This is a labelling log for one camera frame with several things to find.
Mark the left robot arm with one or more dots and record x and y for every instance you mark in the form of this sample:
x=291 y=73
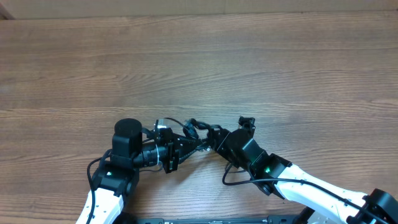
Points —
x=134 y=149

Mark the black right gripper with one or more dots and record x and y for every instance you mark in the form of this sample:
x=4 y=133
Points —
x=216 y=142

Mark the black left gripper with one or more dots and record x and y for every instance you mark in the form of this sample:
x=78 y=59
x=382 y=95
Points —
x=176 y=151

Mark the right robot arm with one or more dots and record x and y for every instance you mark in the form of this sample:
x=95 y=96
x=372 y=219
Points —
x=273 y=174

